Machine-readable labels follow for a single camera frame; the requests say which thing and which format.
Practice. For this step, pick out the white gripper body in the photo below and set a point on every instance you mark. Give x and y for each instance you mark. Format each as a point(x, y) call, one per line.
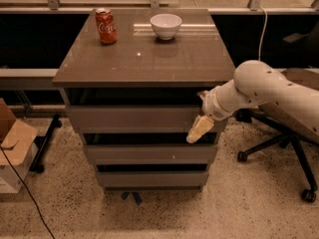
point(210, 106)

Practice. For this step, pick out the grey top drawer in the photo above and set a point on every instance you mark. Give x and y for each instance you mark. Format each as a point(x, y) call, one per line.
point(125, 119)

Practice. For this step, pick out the grey drawer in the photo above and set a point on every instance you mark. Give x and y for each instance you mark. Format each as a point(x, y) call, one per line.
point(152, 179)
point(150, 153)
point(125, 119)

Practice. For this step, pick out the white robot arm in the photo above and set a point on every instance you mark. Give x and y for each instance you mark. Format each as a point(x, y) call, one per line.
point(255, 83)

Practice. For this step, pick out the grey middle drawer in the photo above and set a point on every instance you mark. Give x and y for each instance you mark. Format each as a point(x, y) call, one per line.
point(150, 153)

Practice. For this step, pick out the grey drawer cabinet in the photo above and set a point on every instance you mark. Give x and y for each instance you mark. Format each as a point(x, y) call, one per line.
point(140, 69)

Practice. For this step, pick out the grey bottom drawer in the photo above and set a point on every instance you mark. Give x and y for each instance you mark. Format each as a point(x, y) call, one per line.
point(152, 179)

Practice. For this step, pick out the open cardboard box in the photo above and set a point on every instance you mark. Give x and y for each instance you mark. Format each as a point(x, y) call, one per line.
point(18, 151)

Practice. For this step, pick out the white ceramic bowl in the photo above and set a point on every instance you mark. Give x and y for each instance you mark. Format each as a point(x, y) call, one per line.
point(165, 26)

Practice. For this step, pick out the office chair with black base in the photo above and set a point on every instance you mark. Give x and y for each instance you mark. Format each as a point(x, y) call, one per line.
point(291, 131)

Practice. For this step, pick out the red cola can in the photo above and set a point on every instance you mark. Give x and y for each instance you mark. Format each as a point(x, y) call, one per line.
point(106, 26)

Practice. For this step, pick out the black metal stand foot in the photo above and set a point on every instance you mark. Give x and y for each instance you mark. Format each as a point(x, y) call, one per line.
point(42, 142)

